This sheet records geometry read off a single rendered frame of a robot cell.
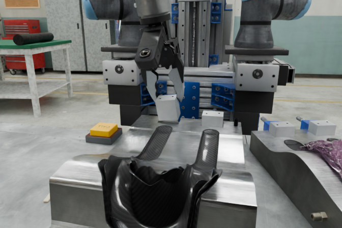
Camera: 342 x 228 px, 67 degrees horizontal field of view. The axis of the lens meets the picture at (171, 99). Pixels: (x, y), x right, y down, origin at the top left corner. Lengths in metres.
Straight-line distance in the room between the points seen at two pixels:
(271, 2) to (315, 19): 5.23
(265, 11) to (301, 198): 0.71
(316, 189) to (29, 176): 0.57
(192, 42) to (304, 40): 5.17
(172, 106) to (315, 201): 0.34
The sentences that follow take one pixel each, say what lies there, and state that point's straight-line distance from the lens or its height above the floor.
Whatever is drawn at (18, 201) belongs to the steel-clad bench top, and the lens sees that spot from 0.60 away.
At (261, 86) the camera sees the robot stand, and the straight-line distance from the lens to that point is 0.93.
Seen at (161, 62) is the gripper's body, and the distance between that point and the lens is 0.60.
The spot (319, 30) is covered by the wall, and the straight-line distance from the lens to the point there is 6.32.
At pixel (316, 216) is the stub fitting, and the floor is 0.84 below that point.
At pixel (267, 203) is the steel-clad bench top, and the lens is 0.55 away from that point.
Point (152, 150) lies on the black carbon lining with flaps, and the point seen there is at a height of 0.88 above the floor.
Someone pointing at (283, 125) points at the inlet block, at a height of 0.88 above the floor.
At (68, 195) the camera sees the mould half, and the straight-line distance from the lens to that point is 0.38.
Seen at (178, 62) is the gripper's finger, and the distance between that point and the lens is 0.60.
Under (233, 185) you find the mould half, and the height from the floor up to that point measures 0.93.
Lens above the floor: 1.12
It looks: 16 degrees down
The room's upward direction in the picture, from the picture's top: straight up
